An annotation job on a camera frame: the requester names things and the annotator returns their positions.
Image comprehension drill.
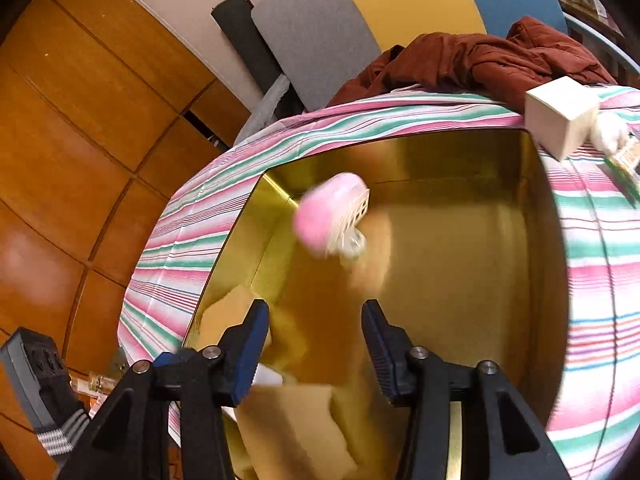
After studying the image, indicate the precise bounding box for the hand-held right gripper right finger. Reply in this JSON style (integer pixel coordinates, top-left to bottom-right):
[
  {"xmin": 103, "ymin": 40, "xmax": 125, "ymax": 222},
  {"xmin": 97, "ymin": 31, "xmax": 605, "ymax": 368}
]
[{"xmin": 361, "ymin": 299, "xmax": 571, "ymax": 480}]

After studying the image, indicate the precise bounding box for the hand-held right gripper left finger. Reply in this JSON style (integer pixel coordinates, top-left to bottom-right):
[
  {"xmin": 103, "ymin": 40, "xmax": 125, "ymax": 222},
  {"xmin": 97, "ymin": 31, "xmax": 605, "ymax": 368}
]
[{"xmin": 65, "ymin": 299, "xmax": 271, "ymax": 480}]

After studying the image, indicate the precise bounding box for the yellow sponge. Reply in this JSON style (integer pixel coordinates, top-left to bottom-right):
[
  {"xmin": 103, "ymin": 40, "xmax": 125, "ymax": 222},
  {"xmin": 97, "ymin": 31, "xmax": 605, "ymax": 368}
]
[
  {"xmin": 235, "ymin": 384, "xmax": 361, "ymax": 480},
  {"xmin": 197, "ymin": 285, "xmax": 273, "ymax": 361}
]

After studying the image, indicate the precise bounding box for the gold metal tin box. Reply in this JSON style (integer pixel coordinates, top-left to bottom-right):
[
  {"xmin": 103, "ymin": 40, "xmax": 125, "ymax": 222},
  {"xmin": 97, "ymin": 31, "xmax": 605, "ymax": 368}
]
[{"xmin": 182, "ymin": 127, "xmax": 571, "ymax": 480}]

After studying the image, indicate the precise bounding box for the pink white razor head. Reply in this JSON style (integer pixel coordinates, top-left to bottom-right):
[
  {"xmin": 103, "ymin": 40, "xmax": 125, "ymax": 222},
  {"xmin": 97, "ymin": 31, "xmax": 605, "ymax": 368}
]
[{"xmin": 292, "ymin": 172, "xmax": 372, "ymax": 261}]

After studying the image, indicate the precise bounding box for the white plastic object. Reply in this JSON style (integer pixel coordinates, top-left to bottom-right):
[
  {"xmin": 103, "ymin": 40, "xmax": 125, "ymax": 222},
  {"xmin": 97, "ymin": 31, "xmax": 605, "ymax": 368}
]
[{"xmin": 220, "ymin": 364, "xmax": 286, "ymax": 422}]

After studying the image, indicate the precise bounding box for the small glass bottle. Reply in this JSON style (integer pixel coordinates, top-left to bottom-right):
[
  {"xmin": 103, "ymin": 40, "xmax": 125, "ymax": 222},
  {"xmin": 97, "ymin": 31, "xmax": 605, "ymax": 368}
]
[{"xmin": 70, "ymin": 370, "xmax": 121, "ymax": 407}]

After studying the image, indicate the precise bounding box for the striped bedsheet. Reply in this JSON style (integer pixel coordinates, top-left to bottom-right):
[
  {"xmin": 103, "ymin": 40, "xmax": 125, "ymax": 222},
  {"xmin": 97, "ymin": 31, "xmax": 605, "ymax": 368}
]
[{"xmin": 117, "ymin": 85, "xmax": 640, "ymax": 480}]

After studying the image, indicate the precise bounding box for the wooden wardrobe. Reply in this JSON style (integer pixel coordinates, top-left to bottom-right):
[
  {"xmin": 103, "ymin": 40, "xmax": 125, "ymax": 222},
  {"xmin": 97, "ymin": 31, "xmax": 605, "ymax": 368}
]
[{"xmin": 0, "ymin": 0, "xmax": 251, "ymax": 461}]

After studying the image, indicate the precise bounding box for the cream cardboard box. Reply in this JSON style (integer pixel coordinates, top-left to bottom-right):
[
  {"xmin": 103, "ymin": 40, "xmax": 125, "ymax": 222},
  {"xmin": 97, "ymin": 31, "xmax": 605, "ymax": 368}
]
[{"xmin": 524, "ymin": 76, "xmax": 601, "ymax": 161}]

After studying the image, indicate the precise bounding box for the brown garment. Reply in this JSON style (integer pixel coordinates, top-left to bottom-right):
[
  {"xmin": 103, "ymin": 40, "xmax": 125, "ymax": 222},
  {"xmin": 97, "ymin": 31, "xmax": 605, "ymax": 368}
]
[{"xmin": 327, "ymin": 16, "xmax": 618, "ymax": 113}]

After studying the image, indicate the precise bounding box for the black rolled mat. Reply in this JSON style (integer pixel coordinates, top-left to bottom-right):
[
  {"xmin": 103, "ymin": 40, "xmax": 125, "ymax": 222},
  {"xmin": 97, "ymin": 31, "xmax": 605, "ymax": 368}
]
[{"xmin": 211, "ymin": 0, "xmax": 306, "ymax": 121}]

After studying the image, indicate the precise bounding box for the green-edged snack packet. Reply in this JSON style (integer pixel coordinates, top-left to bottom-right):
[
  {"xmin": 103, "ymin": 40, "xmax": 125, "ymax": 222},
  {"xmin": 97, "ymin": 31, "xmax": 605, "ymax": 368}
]
[{"xmin": 602, "ymin": 135, "xmax": 640, "ymax": 202}]

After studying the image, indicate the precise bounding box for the white crumpled plastic wrap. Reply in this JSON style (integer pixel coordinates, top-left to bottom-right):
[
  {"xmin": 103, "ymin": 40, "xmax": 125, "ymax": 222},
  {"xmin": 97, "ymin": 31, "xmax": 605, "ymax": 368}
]
[{"xmin": 590, "ymin": 110, "xmax": 632, "ymax": 157}]

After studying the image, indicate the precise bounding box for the grey bed rail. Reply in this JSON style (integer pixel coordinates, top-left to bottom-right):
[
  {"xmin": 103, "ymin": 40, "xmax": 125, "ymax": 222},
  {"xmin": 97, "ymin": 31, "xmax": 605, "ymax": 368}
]
[{"xmin": 565, "ymin": 12, "xmax": 640, "ymax": 77}]

